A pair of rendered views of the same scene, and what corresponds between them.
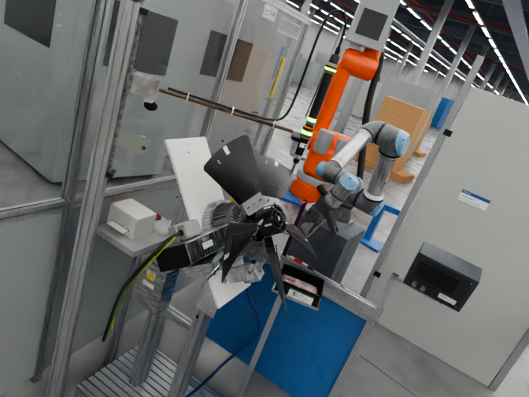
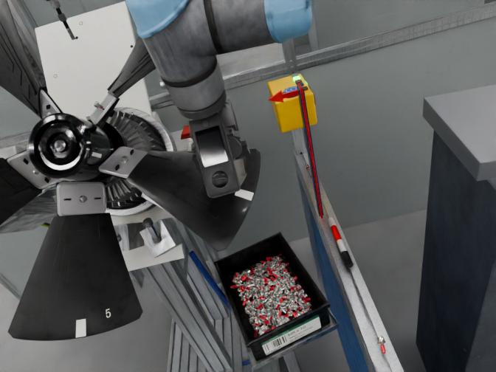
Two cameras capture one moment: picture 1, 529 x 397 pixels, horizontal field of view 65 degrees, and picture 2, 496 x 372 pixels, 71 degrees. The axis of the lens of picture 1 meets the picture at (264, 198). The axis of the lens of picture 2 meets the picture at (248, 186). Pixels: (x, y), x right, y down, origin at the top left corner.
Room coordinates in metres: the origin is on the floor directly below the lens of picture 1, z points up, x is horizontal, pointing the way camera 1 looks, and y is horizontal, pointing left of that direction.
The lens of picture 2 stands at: (1.62, -0.74, 1.45)
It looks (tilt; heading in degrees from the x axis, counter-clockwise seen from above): 36 degrees down; 74
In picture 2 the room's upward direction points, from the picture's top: 17 degrees counter-clockwise
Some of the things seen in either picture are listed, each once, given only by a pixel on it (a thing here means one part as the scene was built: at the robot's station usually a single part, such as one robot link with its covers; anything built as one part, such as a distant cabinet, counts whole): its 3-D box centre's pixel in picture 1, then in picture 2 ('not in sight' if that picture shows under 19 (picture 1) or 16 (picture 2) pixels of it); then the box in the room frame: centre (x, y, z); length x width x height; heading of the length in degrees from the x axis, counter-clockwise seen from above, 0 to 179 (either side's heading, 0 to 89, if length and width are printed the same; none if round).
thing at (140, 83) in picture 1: (144, 84); not in sight; (1.47, 0.54, 1.55); 0.10 x 0.07 x 0.08; 104
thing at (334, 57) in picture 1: (316, 107); not in sight; (1.61, -0.07, 1.66); 0.04 x 0.04 x 0.46
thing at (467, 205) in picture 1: (486, 231); not in sight; (2.94, -1.61, 1.10); 1.21 x 0.05 x 2.20; 69
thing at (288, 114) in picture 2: not in sight; (291, 103); (2.06, 0.07, 1.02); 0.16 x 0.10 x 0.11; 69
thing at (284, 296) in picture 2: (299, 288); (271, 297); (1.73, -0.30, 0.83); 0.19 x 0.14 x 0.04; 84
